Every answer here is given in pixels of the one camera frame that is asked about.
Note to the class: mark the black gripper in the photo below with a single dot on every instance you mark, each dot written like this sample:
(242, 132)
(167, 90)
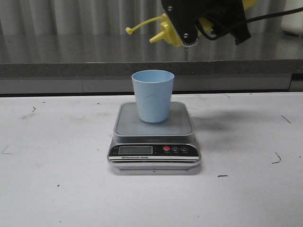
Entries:
(211, 18)

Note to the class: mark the silver digital kitchen scale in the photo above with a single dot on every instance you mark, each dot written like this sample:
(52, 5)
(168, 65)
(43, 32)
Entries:
(167, 145)

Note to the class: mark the light blue plastic cup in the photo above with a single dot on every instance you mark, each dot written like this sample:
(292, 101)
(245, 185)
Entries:
(153, 90)

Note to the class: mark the white rice cooker appliance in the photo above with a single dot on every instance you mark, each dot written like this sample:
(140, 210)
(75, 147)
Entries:
(293, 23)

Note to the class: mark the grey stone counter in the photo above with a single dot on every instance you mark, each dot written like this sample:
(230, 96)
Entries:
(103, 64)

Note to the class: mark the yellow squeeze bottle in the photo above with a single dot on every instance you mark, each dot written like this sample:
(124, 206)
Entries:
(167, 31)

